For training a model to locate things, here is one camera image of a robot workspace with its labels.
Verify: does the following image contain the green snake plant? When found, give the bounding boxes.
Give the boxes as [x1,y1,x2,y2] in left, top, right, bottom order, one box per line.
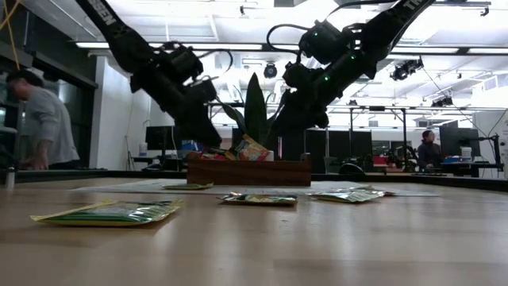
[216,71,291,146]

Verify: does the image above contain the person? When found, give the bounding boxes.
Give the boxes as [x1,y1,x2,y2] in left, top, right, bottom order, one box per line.
[415,129,445,171]
[6,69,81,172]

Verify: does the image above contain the black gantry frame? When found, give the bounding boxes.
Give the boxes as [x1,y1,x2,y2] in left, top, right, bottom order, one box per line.
[327,105,410,174]

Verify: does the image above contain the black track spotlight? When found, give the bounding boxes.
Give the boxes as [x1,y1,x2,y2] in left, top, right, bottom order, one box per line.
[431,95,455,108]
[390,57,425,82]

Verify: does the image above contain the dark office desk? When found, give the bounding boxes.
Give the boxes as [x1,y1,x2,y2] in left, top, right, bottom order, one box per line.
[412,161,505,178]
[130,156,191,172]

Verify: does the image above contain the black desk monitor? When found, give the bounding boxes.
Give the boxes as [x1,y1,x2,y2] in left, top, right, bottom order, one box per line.
[144,125,184,151]
[439,121,482,158]

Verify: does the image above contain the wooden compartment box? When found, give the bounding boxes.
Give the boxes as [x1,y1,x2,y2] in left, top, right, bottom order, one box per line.
[186,153,313,187]

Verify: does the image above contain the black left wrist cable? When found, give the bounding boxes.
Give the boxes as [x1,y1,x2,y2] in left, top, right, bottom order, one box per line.
[196,48,235,76]

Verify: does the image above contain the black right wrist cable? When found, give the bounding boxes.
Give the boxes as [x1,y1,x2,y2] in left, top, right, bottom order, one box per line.
[265,22,313,55]

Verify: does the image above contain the red tea bag packet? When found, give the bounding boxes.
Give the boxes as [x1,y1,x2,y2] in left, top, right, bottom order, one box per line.
[199,149,229,161]

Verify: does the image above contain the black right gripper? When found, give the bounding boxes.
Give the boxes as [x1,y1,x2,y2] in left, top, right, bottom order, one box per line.
[275,75,346,142]

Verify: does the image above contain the black office chair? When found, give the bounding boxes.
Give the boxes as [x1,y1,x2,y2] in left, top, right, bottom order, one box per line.
[337,162,368,176]

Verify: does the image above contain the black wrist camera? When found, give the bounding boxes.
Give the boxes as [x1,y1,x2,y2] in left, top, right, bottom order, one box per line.
[185,77,218,105]
[282,61,318,89]

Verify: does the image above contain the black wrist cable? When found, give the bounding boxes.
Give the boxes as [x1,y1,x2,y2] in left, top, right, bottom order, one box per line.
[265,22,313,55]
[196,48,235,76]

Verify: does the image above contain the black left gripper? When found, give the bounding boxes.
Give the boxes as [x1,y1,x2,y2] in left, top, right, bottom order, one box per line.
[158,79,223,149]

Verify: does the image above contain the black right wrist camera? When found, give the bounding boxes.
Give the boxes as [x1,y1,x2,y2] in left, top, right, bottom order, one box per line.
[282,61,318,89]

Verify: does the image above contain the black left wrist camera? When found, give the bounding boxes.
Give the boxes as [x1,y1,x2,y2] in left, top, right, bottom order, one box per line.
[185,77,218,105]

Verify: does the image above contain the small metal post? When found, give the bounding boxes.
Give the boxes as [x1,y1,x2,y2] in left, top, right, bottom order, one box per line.
[4,166,17,190]

